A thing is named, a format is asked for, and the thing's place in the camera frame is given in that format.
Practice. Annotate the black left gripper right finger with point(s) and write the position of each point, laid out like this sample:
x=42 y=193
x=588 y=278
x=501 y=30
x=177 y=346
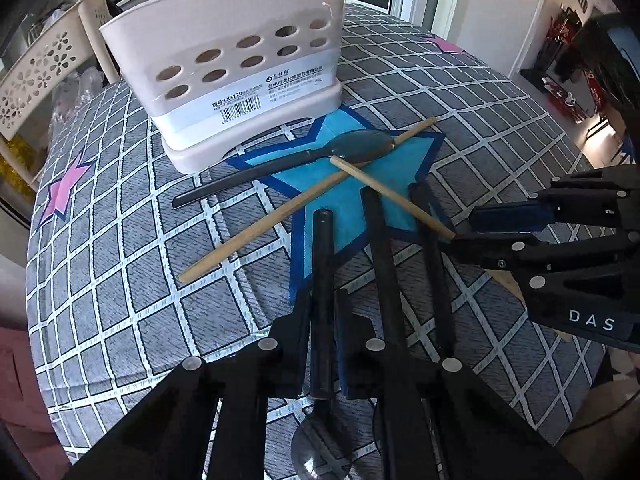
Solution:
x=437 y=421

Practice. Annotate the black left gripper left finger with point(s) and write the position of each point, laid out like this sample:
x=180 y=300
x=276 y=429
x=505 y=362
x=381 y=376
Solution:
x=207 y=420

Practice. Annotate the metal spoon dark handle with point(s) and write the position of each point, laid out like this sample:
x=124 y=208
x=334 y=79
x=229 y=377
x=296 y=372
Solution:
x=321 y=446

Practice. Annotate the wooden chopstick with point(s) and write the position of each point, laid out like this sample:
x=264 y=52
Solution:
x=207 y=263
x=402 y=202

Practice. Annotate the dark translucent blue spoon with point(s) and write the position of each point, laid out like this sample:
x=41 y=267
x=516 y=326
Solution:
x=354 y=146

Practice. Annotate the grey checkered tablecloth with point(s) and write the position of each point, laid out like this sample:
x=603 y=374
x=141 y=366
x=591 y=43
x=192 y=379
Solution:
x=110 y=312

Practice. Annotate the beige perforated storage rack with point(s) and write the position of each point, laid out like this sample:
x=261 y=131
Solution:
x=70 y=41

